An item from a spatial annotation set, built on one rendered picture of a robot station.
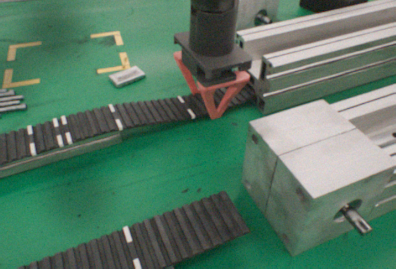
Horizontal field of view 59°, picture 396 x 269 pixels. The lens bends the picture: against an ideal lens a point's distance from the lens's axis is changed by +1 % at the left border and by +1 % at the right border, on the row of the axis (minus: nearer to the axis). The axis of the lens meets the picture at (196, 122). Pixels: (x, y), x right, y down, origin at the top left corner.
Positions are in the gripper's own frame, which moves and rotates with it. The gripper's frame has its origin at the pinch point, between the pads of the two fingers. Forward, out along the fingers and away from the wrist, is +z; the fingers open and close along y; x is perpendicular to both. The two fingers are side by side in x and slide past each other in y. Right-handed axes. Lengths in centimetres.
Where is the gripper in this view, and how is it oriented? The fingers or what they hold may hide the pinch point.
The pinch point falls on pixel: (207, 102)
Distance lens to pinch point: 50.1
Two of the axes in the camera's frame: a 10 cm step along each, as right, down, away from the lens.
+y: -4.4, -5.9, 6.8
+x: -9.0, 2.6, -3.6
